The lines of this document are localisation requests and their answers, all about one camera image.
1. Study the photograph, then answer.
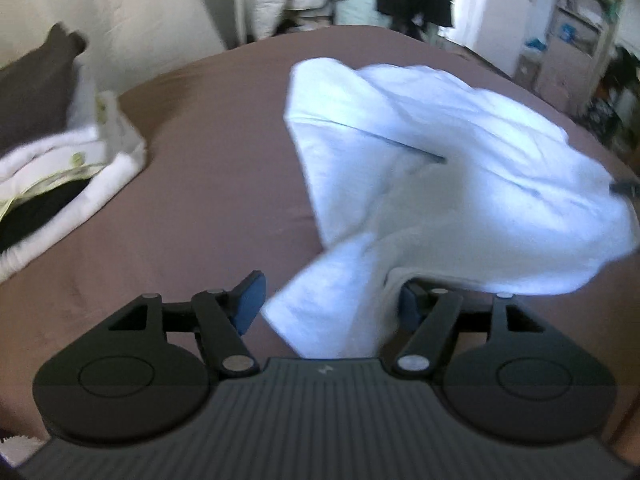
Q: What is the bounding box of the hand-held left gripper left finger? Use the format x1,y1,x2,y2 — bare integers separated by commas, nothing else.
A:
107,270,267,379

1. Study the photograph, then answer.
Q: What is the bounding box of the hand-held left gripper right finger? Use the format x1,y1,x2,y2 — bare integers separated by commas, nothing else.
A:
391,280,549,380

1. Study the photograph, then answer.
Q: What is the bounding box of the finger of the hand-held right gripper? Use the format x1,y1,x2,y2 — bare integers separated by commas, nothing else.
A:
609,177,640,197

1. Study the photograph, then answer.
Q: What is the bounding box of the white towel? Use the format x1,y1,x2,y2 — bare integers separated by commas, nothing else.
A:
260,57,640,358

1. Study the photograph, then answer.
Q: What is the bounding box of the pile of white clothes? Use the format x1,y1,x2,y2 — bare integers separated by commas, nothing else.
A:
0,62,149,282

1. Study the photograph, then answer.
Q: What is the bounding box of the cluttered shelf unit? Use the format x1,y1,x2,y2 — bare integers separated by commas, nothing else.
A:
515,0,640,158

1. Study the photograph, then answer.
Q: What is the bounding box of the white door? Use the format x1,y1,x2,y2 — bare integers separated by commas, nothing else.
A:
440,0,548,81

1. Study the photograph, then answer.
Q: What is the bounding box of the brown pillow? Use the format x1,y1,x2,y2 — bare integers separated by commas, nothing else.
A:
0,22,90,153

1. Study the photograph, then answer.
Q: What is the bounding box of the mint green cloth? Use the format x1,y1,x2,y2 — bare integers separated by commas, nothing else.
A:
334,0,383,27

